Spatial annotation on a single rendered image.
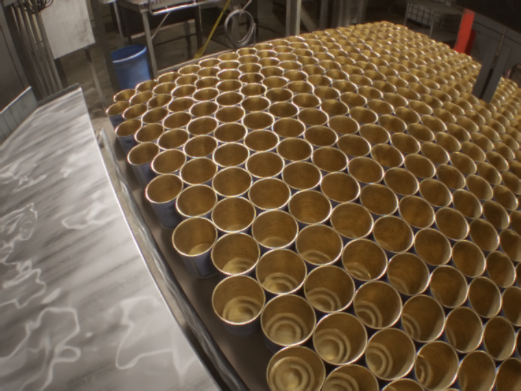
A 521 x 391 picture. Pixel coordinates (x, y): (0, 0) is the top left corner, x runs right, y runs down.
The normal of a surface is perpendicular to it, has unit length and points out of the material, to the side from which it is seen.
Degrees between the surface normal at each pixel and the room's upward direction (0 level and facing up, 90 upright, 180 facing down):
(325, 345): 2
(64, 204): 0
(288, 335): 2
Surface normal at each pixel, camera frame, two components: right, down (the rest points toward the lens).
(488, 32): -0.69, 0.56
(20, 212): 0.00, -0.66
